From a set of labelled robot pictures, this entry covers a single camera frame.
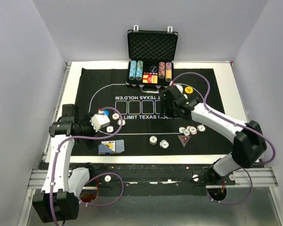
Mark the red white chip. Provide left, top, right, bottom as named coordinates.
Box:
left=112, top=113, right=120, bottom=120

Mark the light blue chip row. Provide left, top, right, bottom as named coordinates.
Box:
left=128, top=60, right=137, bottom=80

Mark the black poker table mat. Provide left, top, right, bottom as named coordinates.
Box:
left=75, top=69, right=232, bottom=156

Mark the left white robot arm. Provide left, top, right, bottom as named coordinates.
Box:
left=32, top=104, right=110, bottom=223

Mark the orange chip row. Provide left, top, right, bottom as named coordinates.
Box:
left=165, top=62, right=172, bottom=82

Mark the white table board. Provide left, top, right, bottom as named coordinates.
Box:
left=55, top=61, right=248, bottom=165

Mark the teal grey chip row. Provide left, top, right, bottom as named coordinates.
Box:
left=135, top=60, right=143, bottom=81

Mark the black aluminium chip case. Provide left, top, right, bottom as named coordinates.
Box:
left=126, top=25, right=179, bottom=94

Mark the purple cable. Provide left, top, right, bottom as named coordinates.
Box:
left=49, top=107, right=125, bottom=224
left=171, top=72, right=276, bottom=205

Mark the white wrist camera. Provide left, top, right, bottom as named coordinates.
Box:
left=172, top=83, right=183, bottom=94
left=90, top=114, right=110, bottom=132

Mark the red card deck in case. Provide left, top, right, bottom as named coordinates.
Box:
left=142, top=72, right=158, bottom=84

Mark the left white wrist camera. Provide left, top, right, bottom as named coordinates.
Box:
left=90, top=114, right=110, bottom=132

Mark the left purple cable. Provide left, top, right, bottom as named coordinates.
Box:
left=49, top=107, right=125, bottom=224

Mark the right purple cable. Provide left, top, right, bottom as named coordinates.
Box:
left=171, top=72, right=276, bottom=205

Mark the triangular dealer button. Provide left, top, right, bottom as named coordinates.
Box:
left=178, top=135, right=191, bottom=147

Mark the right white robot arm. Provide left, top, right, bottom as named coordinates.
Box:
left=160, top=85, right=267, bottom=185

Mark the blue white chip stack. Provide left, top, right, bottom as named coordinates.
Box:
left=159, top=140, right=169, bottom=149

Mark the yellow round blind button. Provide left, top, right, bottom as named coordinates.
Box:
left=184, top=86, right=193, bottom=94

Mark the red purple chip row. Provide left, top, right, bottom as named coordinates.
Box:
left=158, top=62, right=166, bottom=79

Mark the grey white chip stack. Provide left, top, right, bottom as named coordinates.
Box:
left=149, top=136, right=158, bottom=145

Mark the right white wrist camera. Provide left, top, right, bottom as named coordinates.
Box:
left=172, top=83, right=183, bottom=94

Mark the aluminium mounting rail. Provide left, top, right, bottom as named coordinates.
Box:
left=27, top=167, right=279, bottom=190

